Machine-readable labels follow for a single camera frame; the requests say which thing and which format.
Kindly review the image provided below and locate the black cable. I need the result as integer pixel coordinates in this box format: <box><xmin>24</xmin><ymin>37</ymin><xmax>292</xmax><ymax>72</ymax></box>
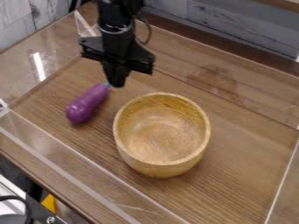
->
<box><xmin>0</xmin><ymin>194</ymin><xmax>33</xmax><ymax>224</ymax></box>

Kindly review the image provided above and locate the brown wooden bowl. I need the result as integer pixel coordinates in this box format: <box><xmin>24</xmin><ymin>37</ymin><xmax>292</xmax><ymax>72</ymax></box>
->
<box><xmin>113</xmin><ymin>92</ymin><xmax>211</xmax><ymax>179</ymax></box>

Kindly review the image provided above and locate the clear acrylic corner bracket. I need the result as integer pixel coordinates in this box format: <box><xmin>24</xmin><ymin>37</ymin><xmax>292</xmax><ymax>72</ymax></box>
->
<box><xmin>73</xmin><ymin>10</ymin><xmax>101</xmax><ymax>38</ymax></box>

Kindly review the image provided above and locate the yellow black machine base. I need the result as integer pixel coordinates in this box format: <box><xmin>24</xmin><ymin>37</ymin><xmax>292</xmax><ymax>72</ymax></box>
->
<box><xmin>0</xmin><ymin>156</ymin><xmax>91</xmax><ymax>224</ymax></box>

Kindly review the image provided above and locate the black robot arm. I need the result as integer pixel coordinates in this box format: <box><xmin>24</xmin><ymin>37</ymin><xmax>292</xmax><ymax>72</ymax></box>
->
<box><xmin>79</xmin><ymin>0</ymin><xmax>155</xmax><ymax>88</ymax></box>

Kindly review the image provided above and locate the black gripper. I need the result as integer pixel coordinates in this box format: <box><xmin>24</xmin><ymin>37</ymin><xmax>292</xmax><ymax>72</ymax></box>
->
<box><xmin>79</xmin><ymin>31</ymin><xmax>155</xmax><ymax>88</ymax></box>

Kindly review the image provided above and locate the clear acrylic tray wall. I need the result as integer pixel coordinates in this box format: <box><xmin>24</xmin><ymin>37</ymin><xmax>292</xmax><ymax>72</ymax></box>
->
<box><xmin>0</xmin><ymin>13</ymin><xmax>299</xmax><ymax>224</ymax></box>

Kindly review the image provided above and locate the purple toy eggplant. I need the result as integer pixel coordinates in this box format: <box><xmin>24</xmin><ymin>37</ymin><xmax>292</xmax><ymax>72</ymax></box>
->
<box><xmin>65</xmin><ymin>81</ymin><xmax>109</xmax><ymax>124</ymax></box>

